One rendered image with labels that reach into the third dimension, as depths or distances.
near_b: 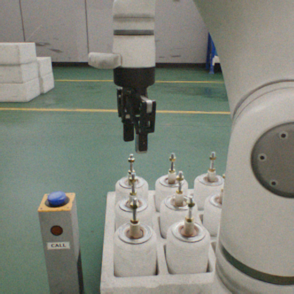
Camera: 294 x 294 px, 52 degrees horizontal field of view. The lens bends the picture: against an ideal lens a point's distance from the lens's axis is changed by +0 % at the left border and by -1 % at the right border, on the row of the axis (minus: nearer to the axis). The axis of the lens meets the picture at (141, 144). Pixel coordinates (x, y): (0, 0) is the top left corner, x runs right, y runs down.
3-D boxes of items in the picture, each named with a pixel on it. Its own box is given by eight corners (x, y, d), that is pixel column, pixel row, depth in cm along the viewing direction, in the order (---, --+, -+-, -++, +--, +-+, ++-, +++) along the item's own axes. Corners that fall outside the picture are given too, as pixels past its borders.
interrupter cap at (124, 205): (112, 208, 76) (112, 206, 75) (128, 194, 82) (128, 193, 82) (139, 217, 72) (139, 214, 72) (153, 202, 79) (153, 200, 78)
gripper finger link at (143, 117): (139, 99, 49) (136, 130, 53) (143, 104, 48) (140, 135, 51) (154, 98, 50) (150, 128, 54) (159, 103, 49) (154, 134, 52)
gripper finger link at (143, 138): (137, 123, 53) (137, 150, 55) (144, 128, 51) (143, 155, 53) (144, 122, 54) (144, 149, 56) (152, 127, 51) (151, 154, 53)
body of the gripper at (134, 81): (163, 62, 51) (162, 116, 54) (143, 58, 58) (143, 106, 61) (122, 65, 48) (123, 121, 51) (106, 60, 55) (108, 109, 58)
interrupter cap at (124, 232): (120, 223, 70) (120, 220, 70) (153, 224, 70) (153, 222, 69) (115, 244, 63) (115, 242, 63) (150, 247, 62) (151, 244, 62)
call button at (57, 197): (65, 207, 65) (64, 199, 64) (46, 208, 65) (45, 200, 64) (68, 197, 69) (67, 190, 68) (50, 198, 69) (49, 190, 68)
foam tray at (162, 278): (271, 337, 70) (285, 277, 63) (104, 348, 67) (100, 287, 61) (220, 232, 106) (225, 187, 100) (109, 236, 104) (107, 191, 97)
